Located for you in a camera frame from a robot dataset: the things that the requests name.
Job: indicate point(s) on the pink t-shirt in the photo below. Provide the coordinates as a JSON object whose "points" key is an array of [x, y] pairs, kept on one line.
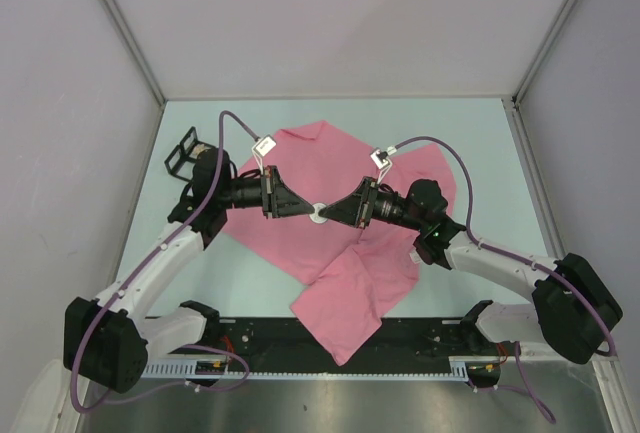
{"points": [[353, 277]]}

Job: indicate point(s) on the black wire frame box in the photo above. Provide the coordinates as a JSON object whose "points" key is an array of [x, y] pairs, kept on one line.
{"points": [[182, 154]]}

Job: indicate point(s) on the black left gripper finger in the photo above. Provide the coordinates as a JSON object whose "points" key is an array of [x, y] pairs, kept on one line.
{"points": [[291, 211], [280, 194]]}

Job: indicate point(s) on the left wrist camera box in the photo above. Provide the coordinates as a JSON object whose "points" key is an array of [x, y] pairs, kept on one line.
{"points": [[262, 147]]}

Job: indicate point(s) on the gold leaf rhinestone brooch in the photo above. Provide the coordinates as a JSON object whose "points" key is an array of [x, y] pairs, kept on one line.
{"points": [[199, 149]]}

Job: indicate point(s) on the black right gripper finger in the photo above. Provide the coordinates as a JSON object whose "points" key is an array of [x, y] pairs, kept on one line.
{"points": [[344, 219], [356, 203]]}

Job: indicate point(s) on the white slotted cable duct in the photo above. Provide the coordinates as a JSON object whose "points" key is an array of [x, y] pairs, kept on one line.
{"points": [[424, 369]]}

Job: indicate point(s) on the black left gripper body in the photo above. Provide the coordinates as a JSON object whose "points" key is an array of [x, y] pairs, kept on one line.
{"points": [[249, 193]]}

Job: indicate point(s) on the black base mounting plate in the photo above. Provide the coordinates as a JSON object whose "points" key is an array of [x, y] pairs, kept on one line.
{"points": [[280, 341]]}

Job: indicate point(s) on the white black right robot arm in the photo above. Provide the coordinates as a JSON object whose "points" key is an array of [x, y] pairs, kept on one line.
{"points": [[566, 306]]}

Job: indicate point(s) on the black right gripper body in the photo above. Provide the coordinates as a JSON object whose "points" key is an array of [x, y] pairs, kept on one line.
{"points": [[383, 205]]}

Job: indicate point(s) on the white garment label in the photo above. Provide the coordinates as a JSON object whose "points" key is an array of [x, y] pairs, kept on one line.
{"points": [[415, 257]]}

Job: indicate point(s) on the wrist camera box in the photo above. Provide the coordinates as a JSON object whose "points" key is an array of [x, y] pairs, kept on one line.
{"points": [[382, 158], [262, 147]]}

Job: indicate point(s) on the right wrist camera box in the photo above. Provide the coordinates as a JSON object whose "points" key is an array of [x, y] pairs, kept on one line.
{"points": [[382, 158]]}

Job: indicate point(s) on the round portrait pin badge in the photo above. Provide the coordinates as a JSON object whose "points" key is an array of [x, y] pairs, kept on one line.
{"points": [[316, 216]]}

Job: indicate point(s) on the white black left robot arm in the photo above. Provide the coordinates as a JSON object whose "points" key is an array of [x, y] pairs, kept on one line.
{"points": [[110, 338]]}

